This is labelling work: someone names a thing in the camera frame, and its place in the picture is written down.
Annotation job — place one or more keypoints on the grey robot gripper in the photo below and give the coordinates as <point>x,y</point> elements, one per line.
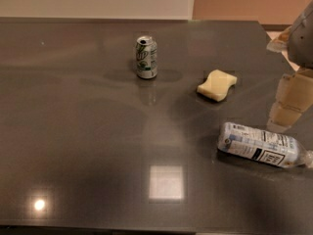
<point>301,43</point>

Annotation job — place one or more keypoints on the blue label plastic bottle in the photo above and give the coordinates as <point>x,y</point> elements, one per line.
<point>263,146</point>

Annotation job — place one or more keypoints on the yellow sponge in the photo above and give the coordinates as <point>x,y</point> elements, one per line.
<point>217,85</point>

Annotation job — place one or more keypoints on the green white soda can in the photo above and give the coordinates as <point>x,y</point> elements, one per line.
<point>146,57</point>

